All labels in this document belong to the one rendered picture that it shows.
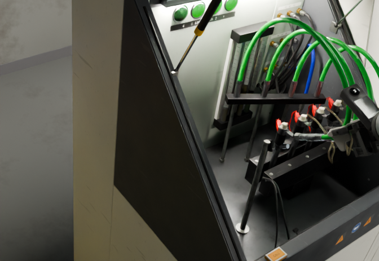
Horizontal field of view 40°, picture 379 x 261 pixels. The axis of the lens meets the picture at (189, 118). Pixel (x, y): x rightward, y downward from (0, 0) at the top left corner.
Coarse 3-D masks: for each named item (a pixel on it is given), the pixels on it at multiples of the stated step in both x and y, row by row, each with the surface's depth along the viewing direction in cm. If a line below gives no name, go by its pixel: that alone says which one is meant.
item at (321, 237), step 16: (368, 192) 154; (352, 208) 148; (368, 208) 149; (320, 224) 141; (336, 224) 142; (352, 224) 148; (368, 224) 158; (288, 240) 135; (304, 240) 136; (320, 240) 138; (336, 240) 147; (352, 240) 157; (288, 256) 131; (304, 256) 137; (320, 256) 146
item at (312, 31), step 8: (272, 24) 137; (296, 24) 130; (304, 24) 129; (312, 32) 127; (256, 40) 144; (320, 40) 126; (248, 48) 147; (328, 48) 125; (248, 56) 149; (336, 64) 124; (240, 72) 153; (240, 80) 154; (344, 80) 124; (344, 88) 124; (328, 136) 132
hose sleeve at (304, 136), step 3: (300, 135) 140; (303, 135) 139; (306, 135) 139; (309, 135) 138; (312, 135) 137; (315, 135) 136; (318, 135) 135; (321, 135) 134; (300, 138) 140; (303, 138) 139; (306, 138) 139; (309, 138) 138; (312, 138) 137; (315, 138) 136; (318, 138) 135
